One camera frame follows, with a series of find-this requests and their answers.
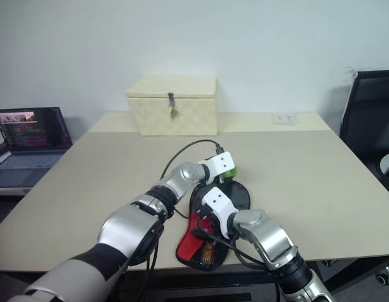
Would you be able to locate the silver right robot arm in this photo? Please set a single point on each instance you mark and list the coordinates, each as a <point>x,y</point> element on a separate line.
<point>267,232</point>

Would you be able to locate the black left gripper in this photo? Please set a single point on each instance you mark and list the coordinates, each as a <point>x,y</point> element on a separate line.
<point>220,180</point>

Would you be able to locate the black zippered paddle case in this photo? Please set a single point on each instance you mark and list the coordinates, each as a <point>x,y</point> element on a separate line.
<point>188,248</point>

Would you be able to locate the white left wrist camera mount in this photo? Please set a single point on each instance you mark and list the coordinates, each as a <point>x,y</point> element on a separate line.
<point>223,163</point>

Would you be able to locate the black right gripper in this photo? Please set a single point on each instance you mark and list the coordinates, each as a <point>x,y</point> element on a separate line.
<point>203,211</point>

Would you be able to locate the white power socket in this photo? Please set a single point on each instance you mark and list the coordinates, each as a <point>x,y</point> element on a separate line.
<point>284,119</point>

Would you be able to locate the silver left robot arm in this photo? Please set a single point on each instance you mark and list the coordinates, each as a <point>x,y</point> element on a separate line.
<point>128,223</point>

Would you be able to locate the open grey laptop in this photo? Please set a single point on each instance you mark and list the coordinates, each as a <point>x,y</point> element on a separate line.
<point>31,132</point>

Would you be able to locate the black mesh office chair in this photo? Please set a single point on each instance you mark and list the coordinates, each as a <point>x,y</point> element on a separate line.
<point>367,119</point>

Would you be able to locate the table tennis paddle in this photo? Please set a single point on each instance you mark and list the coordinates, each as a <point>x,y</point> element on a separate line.
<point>208,251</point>

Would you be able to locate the cream woven storage box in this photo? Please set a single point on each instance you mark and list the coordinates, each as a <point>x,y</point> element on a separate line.
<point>175,119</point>

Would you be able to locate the brass padlock with latch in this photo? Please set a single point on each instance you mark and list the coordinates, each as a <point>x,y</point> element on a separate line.
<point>173,110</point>

